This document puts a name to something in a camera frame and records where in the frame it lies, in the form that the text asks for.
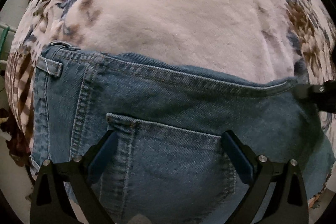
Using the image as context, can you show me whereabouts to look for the brown checkered bed sheet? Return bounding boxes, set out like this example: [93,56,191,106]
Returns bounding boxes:
[5,52,35,148]

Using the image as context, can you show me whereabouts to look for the floral fleece blanket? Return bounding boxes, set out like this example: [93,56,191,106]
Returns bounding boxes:
[9,0,335,84]

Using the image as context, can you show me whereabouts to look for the blue denim jeans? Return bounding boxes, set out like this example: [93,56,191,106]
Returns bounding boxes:
[31,42,335,223]

